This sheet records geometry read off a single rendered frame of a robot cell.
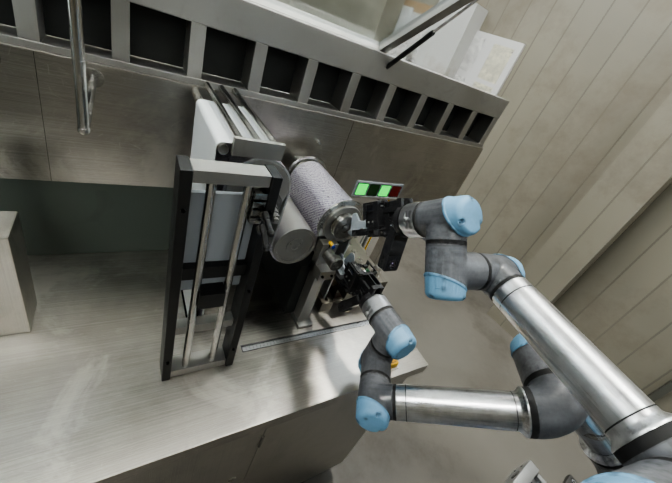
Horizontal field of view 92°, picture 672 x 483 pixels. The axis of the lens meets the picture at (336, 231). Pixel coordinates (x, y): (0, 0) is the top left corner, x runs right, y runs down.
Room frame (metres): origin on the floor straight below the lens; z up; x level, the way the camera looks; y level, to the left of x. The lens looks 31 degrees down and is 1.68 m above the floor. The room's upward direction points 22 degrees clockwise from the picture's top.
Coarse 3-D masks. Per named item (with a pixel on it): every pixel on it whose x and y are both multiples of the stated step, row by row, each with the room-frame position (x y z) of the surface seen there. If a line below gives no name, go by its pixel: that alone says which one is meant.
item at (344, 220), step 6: (342, 216) 0.75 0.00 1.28; (348, 216) 0.75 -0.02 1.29; (336, 222) 0.74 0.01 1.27; (342, 222) 0.75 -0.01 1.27; (348, 222) 0.76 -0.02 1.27; (330, 228) 0.75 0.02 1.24; (336, 228) 0.74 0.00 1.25; (342, 228) 0.75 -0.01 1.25; (348, 228) 0.76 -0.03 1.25; (336, 234) 0.74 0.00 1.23; (342, 234) 0.76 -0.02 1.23; (348, 234) 0.77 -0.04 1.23
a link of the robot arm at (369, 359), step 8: (368, 344) 0.60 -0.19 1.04; (368, 352) 0.58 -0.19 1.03; (376, 352) 0.57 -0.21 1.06; (360, 360) 0.59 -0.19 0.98; (368, 360) 0.56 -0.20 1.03; (376, 360) 0.56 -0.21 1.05; (384, 360) 0.57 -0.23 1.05; (392, 360) 0.59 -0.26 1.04; (360, 368) 0.58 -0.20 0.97; (368, 368) 0.54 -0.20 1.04; (376, 368) 0.54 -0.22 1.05; (384, 368) 0.54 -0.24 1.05
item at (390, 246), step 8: (392, 224) 0.65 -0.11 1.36; (392, 232) 0.64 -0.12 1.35; (392, 240) 0.63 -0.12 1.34; (400, 240) 0.64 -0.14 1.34; (384, 248) 0.64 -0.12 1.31; (392, 248) 0.63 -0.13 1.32; (400, 248) 0.64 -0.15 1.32; (384, 256) 0.63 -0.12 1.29; (392, 256) 0.63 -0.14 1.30; (400, 256) 0.65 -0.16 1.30; (384, 264) 0.62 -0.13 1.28; (392, 264) 0.63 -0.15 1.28
